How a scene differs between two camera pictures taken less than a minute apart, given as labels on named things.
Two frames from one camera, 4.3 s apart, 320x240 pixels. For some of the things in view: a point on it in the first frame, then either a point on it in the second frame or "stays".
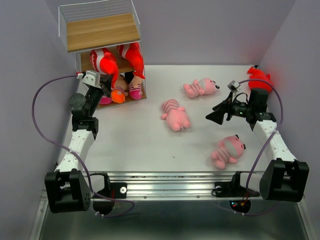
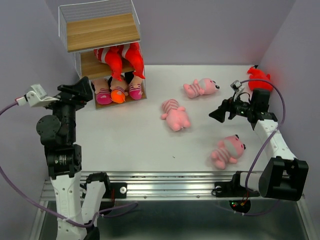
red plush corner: (257, 74) stays
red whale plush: (133, 53) stays
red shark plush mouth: (105, 62) -> (112, 56)
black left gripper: (105, 82) -> (84, 93)
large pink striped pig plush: (176, 116) stays
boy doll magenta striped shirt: (135, 83) stays
